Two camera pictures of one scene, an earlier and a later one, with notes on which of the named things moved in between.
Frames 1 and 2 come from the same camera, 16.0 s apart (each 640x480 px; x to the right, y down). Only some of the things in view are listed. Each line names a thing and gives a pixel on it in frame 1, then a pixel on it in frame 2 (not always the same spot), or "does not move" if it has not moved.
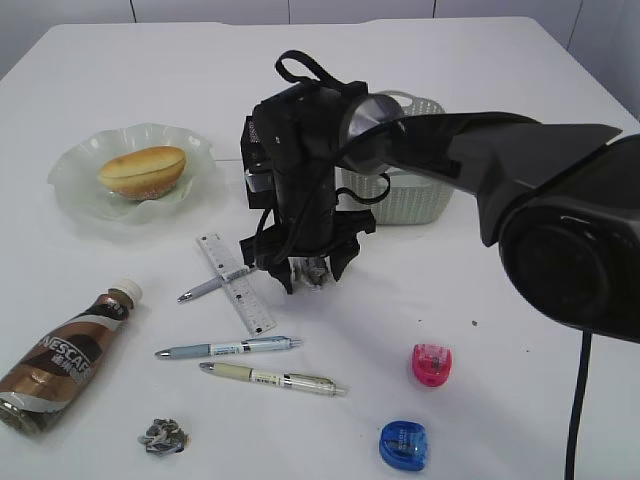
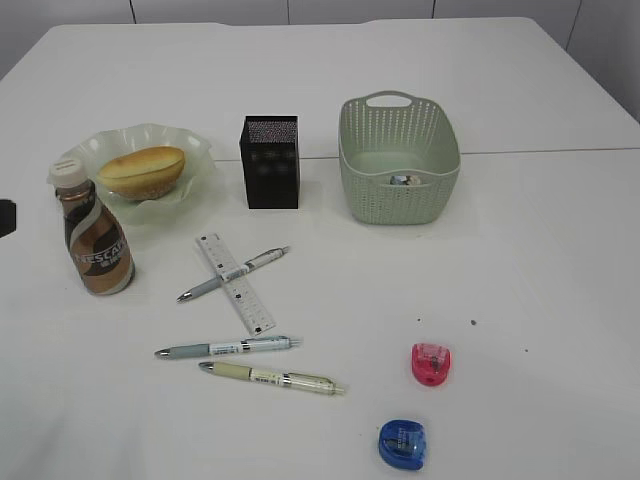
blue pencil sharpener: [402, 445] does not move
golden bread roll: [145, 172] does not move
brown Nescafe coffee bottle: [37, 388] → [102, 253]
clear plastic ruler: [239, 288] does not move
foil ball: [310, 272] → [404, 180]
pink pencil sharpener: [431, 363] does not move
